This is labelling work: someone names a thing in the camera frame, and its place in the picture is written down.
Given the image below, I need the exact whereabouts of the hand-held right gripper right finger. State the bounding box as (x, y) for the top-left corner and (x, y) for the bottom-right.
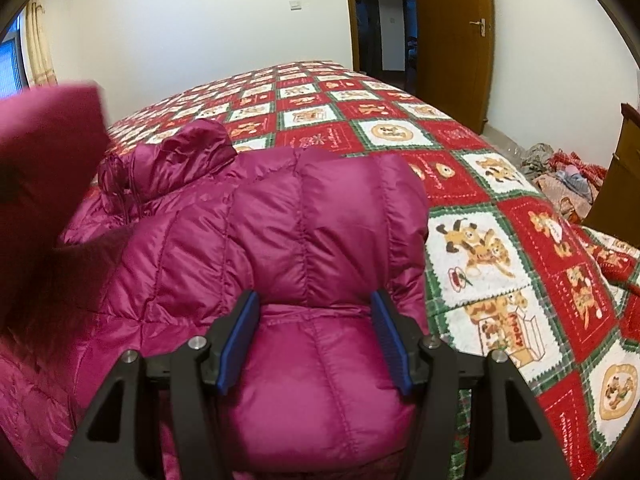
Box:
(370, 289), (573, 480)

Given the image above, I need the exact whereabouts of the wooden door frame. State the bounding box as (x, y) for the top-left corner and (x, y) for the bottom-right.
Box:
(342, 0), (363, 73)

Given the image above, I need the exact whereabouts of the window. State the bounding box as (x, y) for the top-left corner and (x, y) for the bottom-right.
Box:
(0, 15), (28, 101)

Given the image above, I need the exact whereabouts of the wooden cabinet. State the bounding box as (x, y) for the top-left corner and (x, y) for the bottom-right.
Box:
(582, 102), (640, 251)

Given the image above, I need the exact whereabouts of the magenta down jacket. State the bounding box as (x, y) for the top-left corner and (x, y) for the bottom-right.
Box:
(0, 82), (431, 480)

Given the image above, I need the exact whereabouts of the red printed bedspread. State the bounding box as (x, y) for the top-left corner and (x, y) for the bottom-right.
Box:
(105, 60), (640, 480)

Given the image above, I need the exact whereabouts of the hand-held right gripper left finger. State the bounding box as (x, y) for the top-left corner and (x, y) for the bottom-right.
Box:
(55, 289), (261, 480)

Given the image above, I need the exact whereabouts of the wooden door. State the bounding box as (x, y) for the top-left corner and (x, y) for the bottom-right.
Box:
(412, 0), (496, 133)

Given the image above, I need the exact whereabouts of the beige curtain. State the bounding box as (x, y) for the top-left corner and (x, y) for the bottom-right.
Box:
(25, 0), (58, 88)

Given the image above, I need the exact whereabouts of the pile of clothes on floor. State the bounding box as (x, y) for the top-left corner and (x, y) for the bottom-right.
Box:
(520, 142), (608, 221)

